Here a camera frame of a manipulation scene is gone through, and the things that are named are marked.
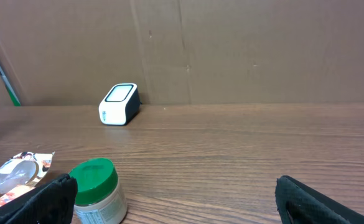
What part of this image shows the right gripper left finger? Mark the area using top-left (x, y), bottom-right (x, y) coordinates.
top-left (0, 174), bottom-right (78, 224)

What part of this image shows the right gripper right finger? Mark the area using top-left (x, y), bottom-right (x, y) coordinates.
top-left (275, 175), bottom-right (364, 224)

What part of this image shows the clear brown bread bag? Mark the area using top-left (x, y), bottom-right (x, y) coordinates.
top-left (0, 151), bottom-right (55, 194)

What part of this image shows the green lid white jar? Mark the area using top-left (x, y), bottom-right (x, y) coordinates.
top-left (69, 158), bottom-right (128, 224)

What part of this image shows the white barcode scanner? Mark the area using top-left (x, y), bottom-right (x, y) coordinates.
top-left (98, 83), bottom-right (141, 126)

